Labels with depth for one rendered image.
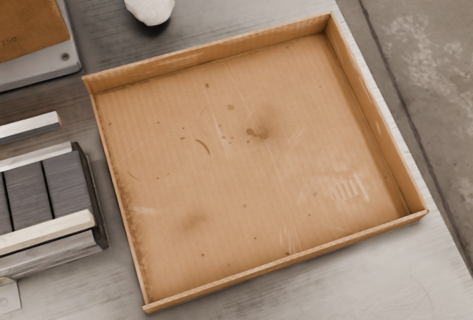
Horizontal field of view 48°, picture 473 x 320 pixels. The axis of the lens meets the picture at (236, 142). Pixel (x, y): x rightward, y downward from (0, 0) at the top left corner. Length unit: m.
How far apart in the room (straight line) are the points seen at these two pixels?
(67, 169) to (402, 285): 0.36
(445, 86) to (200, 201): 1.25
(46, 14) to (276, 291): 0.38
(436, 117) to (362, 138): 1.05
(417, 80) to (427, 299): 1.17
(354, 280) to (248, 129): 0.20
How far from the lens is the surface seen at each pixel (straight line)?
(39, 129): 0.49
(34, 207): 0.55
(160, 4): 0.66
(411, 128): 1.62
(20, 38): 0.64
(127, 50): 0.67
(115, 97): 0.63
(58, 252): 0.54
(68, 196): 0.55
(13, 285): 0.60
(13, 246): 0.52
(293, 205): 0.58
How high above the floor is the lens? 1.39
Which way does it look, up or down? 67 degrees down
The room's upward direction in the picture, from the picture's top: 6 degrees clockwise
